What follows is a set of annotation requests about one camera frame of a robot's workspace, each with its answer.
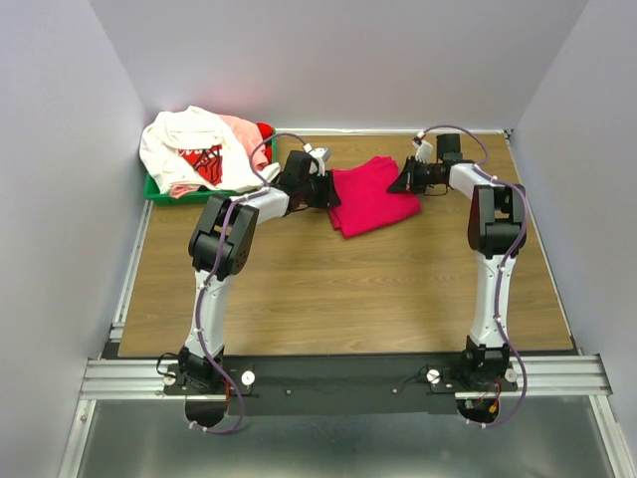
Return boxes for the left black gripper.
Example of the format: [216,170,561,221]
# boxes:
[299,170,341,209]

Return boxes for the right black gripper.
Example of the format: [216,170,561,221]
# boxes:
[386,157,436,196]

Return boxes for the magenta t shirt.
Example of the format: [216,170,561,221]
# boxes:
[327,156,422,239]

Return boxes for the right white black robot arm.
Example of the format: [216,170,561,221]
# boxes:
[387,130,529,390]

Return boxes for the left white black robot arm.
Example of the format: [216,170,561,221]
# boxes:
[178,147,340,393]

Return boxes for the red t shirt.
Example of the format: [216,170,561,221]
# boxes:
[257,121,276,150]

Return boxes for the light pink t shirt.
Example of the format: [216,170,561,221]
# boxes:
[168,107,278,199]

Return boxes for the green plastic bin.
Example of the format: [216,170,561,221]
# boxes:
[139,123,280,205]

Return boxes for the white printed t shirt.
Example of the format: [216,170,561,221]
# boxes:
[139,106,280,198]

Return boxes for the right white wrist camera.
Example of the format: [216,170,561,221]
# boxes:
[412,130,434,163]

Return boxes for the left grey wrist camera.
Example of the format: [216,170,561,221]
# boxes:
[303,143,331,176]

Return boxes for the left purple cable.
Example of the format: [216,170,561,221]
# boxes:
[186,132,313,437]

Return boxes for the purple cable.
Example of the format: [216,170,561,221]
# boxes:
[186,132,313,437]
[422,123,530,430]

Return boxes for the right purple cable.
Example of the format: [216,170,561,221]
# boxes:
[422,123,530,430]

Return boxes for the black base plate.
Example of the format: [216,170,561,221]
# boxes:
[156,352,518,422]

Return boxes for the aluminium frame rail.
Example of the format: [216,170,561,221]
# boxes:
[57,354,623,478]

